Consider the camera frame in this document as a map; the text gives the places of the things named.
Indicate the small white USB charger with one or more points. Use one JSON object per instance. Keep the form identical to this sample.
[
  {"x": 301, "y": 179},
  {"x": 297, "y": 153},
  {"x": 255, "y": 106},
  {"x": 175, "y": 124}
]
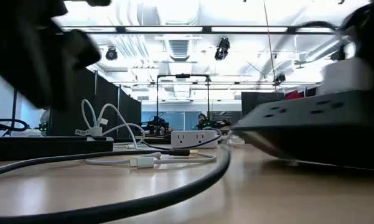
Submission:
[{"x": 345, "y": 76}]

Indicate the long black power strip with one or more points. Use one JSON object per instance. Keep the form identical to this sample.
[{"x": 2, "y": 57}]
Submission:
[{"x": 49, "y": 147}]

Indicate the black charging block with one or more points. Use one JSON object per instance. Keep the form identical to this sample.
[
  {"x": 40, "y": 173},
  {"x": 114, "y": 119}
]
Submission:
[{"x": 314, "y": 137}]

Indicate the white multi-outlet power cube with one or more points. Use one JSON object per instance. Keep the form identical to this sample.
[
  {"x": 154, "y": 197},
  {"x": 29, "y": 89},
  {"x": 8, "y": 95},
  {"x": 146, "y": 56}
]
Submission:
[{"x": 193, "y": 138}]

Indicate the red storage bins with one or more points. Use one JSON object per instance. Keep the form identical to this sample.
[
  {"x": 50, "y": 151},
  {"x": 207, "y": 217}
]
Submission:
[{"x": 294, "y": 94}]

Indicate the black hanging device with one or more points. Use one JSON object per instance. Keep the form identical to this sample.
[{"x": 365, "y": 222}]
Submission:
[{"x": 280, "y": 78}]

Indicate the black monitor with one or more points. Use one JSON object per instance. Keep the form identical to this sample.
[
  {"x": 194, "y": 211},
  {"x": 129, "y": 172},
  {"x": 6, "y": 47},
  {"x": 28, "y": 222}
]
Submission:
[{"x": 255, "y": 102}]

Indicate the black overhead rig beam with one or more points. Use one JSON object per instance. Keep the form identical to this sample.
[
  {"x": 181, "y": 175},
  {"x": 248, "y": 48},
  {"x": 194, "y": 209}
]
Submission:
[{"x": 207, "y": 29}]

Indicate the black hanging camera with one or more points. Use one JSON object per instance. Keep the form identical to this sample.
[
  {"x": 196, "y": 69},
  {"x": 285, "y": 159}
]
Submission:
[{"x": 222, "y": 48}]

